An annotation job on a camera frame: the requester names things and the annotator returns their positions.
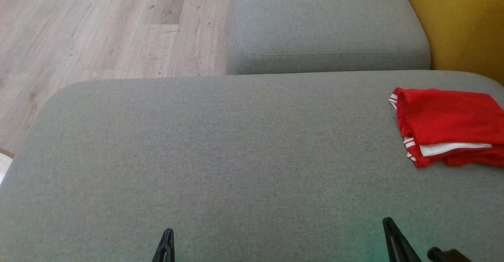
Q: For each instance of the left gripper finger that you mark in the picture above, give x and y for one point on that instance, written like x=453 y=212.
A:
x=171 y=250
x=161 y=252

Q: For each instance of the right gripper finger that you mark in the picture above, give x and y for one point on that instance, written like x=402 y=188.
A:
x=397 y=244

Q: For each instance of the red white-striped sports shorts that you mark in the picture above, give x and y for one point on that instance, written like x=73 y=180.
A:
x=445 y=116

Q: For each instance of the large grey sofa seat cushion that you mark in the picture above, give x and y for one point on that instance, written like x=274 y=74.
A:
x=236 y=155

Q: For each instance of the yellow sofa with grey cushions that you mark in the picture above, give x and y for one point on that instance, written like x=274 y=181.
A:
x=464 y=21

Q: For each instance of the small grey sofa seat cushion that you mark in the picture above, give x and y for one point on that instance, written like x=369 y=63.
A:
x=327 y=21

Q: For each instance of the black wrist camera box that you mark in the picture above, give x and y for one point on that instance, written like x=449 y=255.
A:
x=449 y=256

